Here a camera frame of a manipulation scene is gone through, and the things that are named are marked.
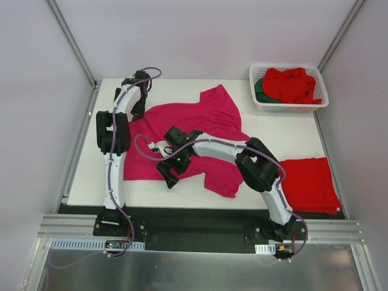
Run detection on pink t shirt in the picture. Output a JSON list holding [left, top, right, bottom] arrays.
[[124, 84, 252, 199]]

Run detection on white plastic laundry basket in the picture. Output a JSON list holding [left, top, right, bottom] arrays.
[[249, 64, 329, 114]]

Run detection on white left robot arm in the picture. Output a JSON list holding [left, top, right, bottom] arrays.
[[93, 69, 152, 236]]

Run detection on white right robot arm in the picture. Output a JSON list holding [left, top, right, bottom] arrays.
[[149, 127, 296, 242]]

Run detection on green t shirt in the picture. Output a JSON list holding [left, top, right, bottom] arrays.
[[254, 78, 281, 104]]

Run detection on red crumpled t shirt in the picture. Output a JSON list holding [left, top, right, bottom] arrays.
[[263, 67, 323, 105]]

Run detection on folded red t shirt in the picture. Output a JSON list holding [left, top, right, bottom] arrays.
[[280, 157, 342, 215]]

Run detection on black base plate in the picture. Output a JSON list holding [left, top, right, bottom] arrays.
[[58, 204, 347, 254]]

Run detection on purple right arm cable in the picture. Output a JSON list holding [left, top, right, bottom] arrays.
[[134, 134, 309, 259]]

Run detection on aluminium frame rail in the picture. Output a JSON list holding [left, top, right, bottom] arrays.
[[38, 209, 366, 253]]

